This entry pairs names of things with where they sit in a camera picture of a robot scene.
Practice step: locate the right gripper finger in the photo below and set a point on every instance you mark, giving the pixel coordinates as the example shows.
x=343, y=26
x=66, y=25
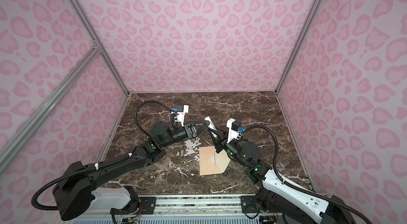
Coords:
x=219, y=133
x=218, y=143

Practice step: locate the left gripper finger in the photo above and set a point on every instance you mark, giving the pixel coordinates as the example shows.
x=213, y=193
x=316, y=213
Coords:
x=200, y=123
x=200, y=129

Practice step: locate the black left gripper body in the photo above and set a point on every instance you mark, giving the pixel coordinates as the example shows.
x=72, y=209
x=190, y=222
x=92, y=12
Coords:
x=180, y=134

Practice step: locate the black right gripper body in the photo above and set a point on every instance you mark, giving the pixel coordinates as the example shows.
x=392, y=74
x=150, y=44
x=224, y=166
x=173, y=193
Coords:
x=232, y=150

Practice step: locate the white glue stick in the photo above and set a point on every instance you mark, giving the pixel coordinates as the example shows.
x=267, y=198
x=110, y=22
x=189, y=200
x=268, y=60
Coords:
x=211, y=126

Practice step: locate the peach paper envelope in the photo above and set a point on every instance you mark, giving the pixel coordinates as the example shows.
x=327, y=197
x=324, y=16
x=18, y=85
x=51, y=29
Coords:
x=212, y=163

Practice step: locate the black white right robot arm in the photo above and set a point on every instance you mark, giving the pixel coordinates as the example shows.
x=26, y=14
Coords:
x=276, y=192

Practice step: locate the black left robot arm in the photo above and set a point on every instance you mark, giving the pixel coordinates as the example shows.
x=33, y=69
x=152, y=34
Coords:
x=73, y=194

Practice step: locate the left diagonal aluminium strut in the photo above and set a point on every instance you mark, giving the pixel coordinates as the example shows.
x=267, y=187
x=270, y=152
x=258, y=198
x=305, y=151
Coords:
x=21, y=138

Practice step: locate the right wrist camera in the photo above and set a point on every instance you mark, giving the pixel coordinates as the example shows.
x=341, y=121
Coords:
x=235, y=130

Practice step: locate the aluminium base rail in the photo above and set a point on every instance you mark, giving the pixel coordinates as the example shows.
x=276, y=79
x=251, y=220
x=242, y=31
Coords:
x=180, y=209

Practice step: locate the left corner aluminium post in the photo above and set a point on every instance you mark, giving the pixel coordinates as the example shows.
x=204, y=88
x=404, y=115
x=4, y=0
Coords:
x=85, y=21

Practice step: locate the corner aluminium post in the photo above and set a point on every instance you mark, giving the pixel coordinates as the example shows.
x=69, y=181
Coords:
x=312, y=13
x=85, y=21

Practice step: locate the right corner aluminium post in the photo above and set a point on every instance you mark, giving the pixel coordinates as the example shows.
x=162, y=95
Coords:
x=312, y=13

